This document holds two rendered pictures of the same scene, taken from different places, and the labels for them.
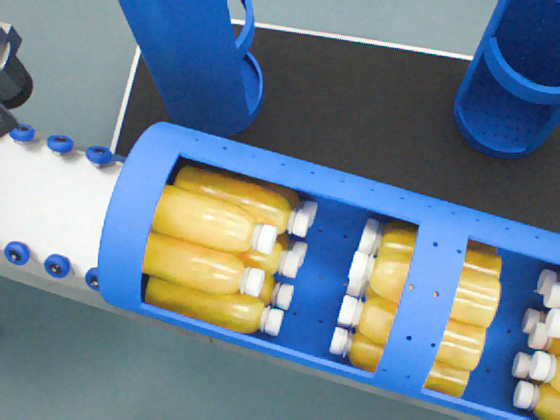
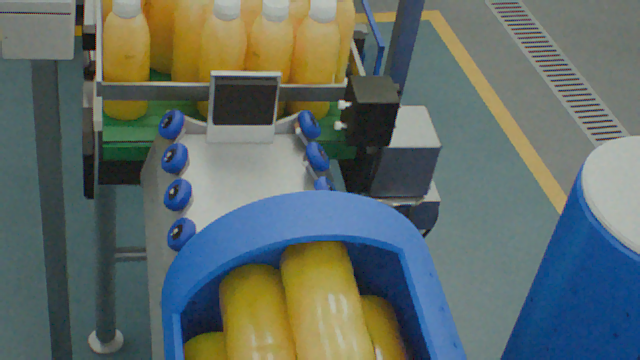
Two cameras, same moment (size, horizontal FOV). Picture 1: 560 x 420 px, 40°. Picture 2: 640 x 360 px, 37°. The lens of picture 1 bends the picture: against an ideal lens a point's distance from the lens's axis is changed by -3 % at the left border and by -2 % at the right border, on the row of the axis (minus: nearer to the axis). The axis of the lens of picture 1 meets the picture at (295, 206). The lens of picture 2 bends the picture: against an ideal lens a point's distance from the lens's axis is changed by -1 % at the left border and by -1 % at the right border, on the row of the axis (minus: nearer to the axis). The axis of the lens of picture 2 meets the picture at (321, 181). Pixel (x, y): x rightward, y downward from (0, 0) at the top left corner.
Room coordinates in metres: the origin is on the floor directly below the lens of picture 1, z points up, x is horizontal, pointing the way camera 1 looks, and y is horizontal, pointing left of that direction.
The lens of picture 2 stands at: (-0.10, -0.31, 1.84)
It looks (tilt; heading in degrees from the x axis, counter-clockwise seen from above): 41 degrees down; 53
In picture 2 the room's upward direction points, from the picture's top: 11 degrees clockwise
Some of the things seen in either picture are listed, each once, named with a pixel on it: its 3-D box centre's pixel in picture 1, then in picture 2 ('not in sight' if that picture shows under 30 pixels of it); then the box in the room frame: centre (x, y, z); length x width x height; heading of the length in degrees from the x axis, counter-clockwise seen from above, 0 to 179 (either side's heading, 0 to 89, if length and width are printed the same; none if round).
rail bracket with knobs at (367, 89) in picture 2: not in sight; (365, 114); (0.67, 0.62, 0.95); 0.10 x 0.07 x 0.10; 159
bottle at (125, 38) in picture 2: not in sight; (126, 59); (0.35, 0.82, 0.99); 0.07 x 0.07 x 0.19
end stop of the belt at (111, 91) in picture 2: not in sight; (236, 91); (0.49, 0.72, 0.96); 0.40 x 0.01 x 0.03; 159
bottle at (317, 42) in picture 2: not in sight; (314, 61); (0.62, 0.71, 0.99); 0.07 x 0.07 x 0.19
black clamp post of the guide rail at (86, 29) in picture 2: not in sight; (89, 49); (0.34, 0.93, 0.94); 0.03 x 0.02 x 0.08; 69
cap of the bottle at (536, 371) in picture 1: (540, 365); not in sight; (0.04, -0.33, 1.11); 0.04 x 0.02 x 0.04; 160
